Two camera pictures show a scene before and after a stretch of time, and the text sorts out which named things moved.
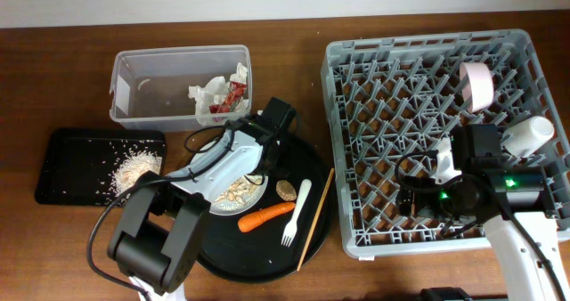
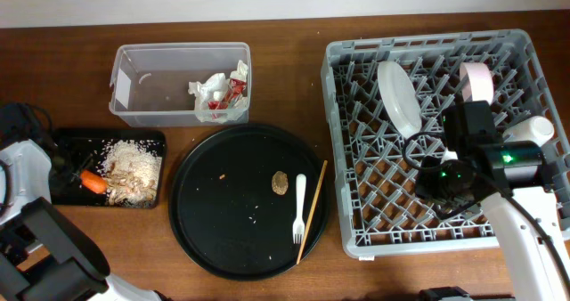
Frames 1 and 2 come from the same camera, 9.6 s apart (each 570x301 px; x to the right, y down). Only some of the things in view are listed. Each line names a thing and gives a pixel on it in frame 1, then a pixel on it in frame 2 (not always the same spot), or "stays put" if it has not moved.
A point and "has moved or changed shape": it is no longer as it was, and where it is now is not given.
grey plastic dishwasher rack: [384, 96] stays put
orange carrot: [263, 215] to [93, 181]
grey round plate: [240, 196] to [400, 98]
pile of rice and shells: [133, 167] has moved or changed shape
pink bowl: [476, 85] stays put
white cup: [526, 135] stays put
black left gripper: [275, 171] to [65, 183]
